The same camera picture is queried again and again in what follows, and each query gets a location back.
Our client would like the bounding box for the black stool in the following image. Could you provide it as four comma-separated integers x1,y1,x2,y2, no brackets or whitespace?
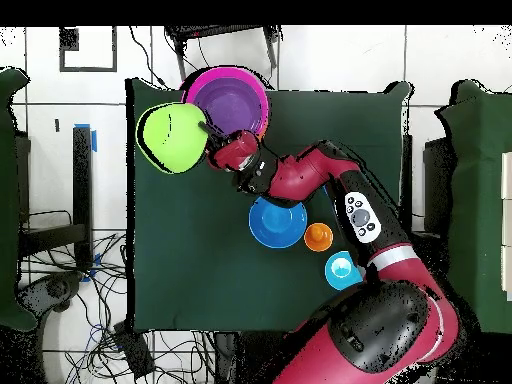
164,25,284,84

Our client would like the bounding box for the black square frame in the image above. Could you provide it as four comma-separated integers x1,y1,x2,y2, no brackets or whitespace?
58,25,119,74

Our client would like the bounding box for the orange cup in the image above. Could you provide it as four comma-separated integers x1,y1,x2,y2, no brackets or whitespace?
303,222,334,253

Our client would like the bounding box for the blue bowl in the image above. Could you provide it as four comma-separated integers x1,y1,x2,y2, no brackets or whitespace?
248,196,309,250

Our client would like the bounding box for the green bowl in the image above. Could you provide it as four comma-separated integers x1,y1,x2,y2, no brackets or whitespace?
135,102,210,175

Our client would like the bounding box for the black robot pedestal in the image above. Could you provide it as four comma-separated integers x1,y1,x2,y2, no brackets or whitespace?
213,331,289,384

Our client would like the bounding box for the large pink bowl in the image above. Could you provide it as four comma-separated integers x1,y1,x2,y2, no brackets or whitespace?
179,66,270,139

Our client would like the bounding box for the white drawer unit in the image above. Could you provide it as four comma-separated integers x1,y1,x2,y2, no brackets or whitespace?
500,151,512,301

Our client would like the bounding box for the dark green tablecloth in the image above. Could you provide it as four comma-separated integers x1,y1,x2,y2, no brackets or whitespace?
124,77,413,336

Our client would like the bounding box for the blue tape strip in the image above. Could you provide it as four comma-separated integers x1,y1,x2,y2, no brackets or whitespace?
74,123,98,153

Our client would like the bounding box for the black floor box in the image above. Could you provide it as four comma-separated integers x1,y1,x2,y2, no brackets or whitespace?
110,321,156,380

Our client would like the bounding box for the black bench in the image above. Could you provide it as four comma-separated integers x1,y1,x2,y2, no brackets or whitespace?
400,133,455,277
17,125,95,273

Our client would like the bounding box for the green clothed side table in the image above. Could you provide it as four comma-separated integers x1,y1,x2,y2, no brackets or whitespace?
434,78,512,342
0,66,38,332

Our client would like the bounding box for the small ribbed cyan bowl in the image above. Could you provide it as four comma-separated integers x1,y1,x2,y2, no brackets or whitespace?
324,250,365,292

